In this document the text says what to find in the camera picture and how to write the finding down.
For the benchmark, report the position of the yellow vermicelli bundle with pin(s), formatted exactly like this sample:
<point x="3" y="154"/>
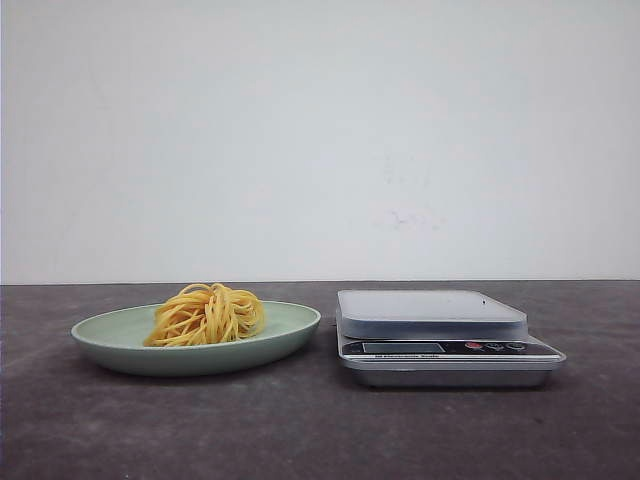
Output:
<point x="202" y="314"/>

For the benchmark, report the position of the silver digital kitchen scale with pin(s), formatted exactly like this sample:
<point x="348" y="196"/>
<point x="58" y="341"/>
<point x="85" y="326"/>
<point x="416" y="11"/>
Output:
<point x="440" y="339"/>

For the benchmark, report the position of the light green plate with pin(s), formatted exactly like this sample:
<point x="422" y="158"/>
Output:
<point x="114" y="340"/>

